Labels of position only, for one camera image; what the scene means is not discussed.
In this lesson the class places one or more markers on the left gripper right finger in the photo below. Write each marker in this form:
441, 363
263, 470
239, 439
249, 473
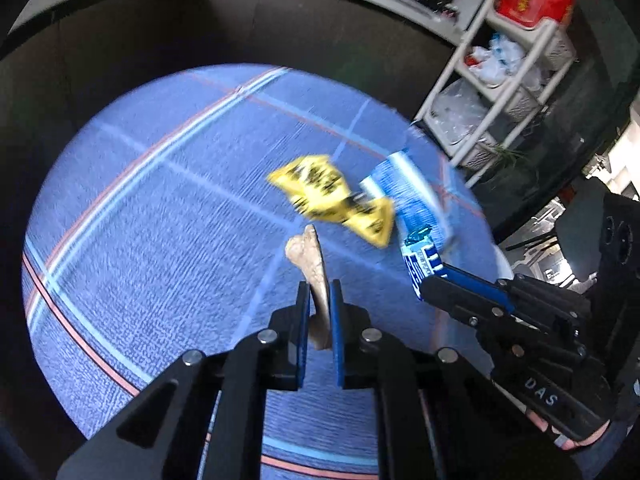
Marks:
436, 416

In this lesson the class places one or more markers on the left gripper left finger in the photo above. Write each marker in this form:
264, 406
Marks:
203, 417

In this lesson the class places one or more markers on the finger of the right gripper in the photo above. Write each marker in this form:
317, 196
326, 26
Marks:
464, 295

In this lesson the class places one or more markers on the blue white snack wrapper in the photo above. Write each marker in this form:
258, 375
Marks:
423, 229

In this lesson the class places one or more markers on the beige bone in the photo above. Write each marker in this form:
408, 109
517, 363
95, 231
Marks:
304, 251

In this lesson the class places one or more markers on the teal dining chair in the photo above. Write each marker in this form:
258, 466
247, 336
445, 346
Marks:
576, 231

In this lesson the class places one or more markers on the yellow snack wrapper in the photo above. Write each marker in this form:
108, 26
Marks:
319, 191

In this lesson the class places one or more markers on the blue plaid tablecloth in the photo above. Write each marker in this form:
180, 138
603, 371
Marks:
157, 231

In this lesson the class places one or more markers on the white tiered storage rack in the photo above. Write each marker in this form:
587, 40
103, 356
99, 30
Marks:
512, 103

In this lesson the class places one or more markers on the black camera box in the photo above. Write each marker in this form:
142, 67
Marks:
618, 273

